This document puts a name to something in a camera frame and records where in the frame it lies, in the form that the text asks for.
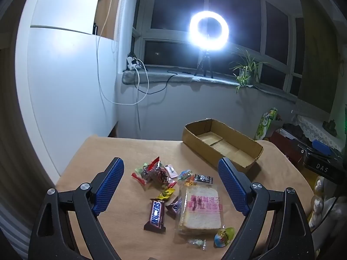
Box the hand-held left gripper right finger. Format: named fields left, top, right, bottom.
left=218, top=157, right=316, bottom=260

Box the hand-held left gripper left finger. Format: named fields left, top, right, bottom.
left=28, top=157, right=125, bottom=260

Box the black candy packet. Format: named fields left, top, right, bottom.
left=194, top=174, right=213, bottom=184

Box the sliced bread packet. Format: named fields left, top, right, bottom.
left=175, top=183, right=225, bottom=235

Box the green jelly cup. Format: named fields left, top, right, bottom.
left=214, top=227, right=235, bottom=249

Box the brown chocolate bar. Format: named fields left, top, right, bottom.
left=144, top=198, right=166, bottom=234
left=165, top=195, right=183, bottom=220

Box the yellow candy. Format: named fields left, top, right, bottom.
left=157, top=188, right=176, bottom=201

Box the beige tablecloth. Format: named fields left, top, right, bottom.
left=56, top=135, right=315, bottom=260

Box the blue jelly cup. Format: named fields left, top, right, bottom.
left=177, top=169, right=193, bottom=181

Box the clear packet of dark snack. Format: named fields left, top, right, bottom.
left=142, top=166, right=170, bottom=189

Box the white small snack packet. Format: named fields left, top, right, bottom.
left=164, top=164, right=178, bottom=179

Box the red cardboard box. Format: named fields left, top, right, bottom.
left=270, top=128, right=305, bottom=166

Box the clear small candy packet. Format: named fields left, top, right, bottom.
left=187, top=239, right=207, bottom=250

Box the green printed carton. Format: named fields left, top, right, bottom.
left=255, top=108, right=278, bottom=141

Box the white plush bag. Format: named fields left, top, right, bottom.
left=309, top=176, right=347, bottom=231

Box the black case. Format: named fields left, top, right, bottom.
left=304, top=152, right=347, bottom=180

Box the blue oblong case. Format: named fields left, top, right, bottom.
left=312, top=139, right=332, bottom=155

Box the white lace cloth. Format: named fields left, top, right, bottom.
left=295, top=114, right=345, bottom=149

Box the grey ribbed panel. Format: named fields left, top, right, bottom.
left=0, top=195, right=34, bottom=252

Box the dark figurine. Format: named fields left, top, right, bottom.
left=322, top=119, right=338, bottom=137

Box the potted spider plant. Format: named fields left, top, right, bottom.
left=229, top=47, right=272, bottom=94

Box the white power strip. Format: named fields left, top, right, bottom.
left=126, top=54, right=140, bottom=71

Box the black tripod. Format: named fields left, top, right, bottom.
left=194, top=51, right=214, bottom=78

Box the dark curtain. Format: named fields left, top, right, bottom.
left=298, top=5, right=347, bottom=114

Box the hanging white cable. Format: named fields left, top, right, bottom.
left=135, top=69, right=141, bottom=132

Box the long white cable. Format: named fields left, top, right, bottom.
left=96, top=0, right=150, bottom=106

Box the black cable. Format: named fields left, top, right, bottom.
left=136, top=60, right=190, bottom=95

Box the white window frame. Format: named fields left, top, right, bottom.
left=133, top=0, right=304, bottom=98

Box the ring light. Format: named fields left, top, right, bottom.
left=189, top=11, right=231, bottom=51

